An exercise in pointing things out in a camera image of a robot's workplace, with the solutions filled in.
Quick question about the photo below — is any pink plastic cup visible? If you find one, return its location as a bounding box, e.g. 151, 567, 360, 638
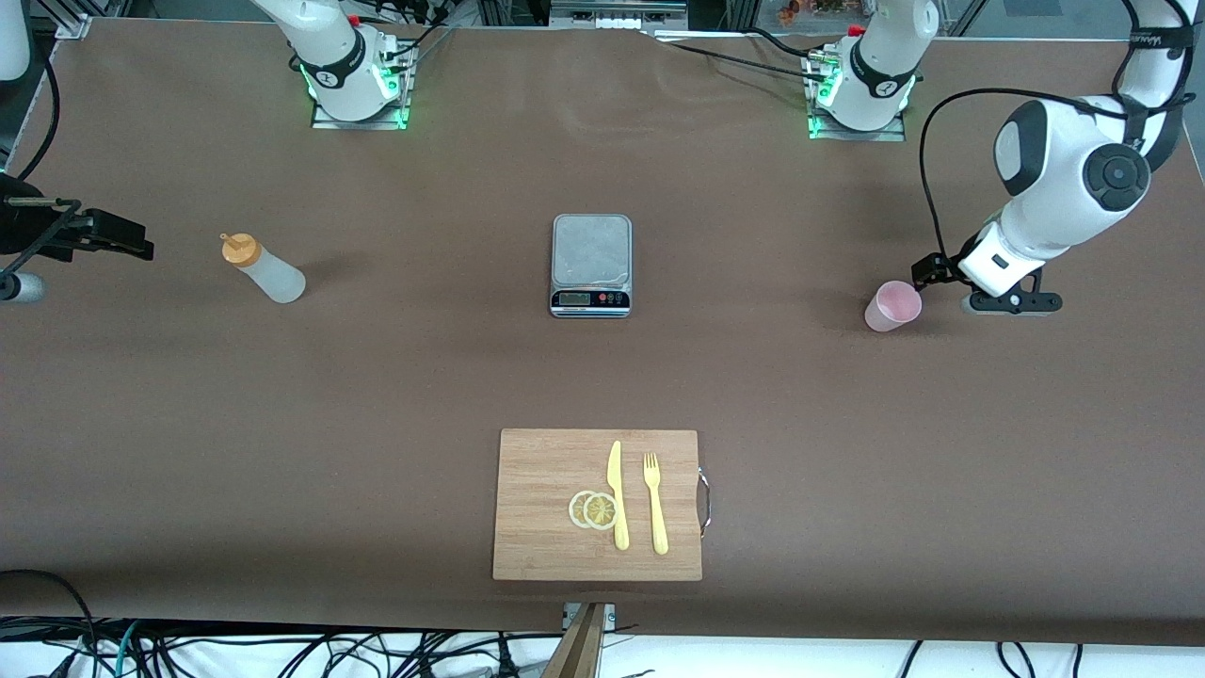
864, 280, 924, 333

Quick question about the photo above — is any translucent squeeze bottle orange cap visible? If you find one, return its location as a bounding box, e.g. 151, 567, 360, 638
219, 232, 307, 305

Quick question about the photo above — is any brown table cover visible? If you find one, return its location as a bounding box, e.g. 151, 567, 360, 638
0, 17, 1205, 649

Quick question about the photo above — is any silver digital kitchen scale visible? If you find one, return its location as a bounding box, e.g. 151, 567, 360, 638
550, 214, 633, 319

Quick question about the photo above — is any yellow plastic fork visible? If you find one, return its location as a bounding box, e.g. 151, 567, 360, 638
642, 452, 670, 556

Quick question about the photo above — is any yellow plastic knife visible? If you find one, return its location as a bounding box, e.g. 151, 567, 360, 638
606, 440, 631, 552

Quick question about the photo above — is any white power strip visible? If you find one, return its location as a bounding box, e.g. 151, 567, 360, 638
551, 0, 688, 31

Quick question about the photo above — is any wooden cutting board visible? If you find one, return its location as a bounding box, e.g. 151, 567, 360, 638
491, 428, 704, 582

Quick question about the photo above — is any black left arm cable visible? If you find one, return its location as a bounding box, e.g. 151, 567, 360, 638
918, 88, 1145, 274

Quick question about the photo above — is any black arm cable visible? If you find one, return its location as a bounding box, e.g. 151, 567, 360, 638
0, 58, 84, 282
918, 88, 1145, 274

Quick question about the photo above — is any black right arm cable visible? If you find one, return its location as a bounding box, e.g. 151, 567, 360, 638
0, 58, 84, 282

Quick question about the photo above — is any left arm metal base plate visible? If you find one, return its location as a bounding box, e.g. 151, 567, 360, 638
808, 52, 907, 142

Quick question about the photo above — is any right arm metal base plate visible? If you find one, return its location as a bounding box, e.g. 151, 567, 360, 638
311, 42, 411, 131

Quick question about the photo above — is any black cable on table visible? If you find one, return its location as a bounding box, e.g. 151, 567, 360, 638
650, 26, 829, 84

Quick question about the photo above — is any black looped floor cable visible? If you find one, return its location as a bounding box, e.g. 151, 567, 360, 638
0, 569, 95, 651

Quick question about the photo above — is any teal floor cable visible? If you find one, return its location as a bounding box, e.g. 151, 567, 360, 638
113, 621, 142, 678

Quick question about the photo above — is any wooden post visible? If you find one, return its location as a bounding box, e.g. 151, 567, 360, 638
541, 603, 608, 678

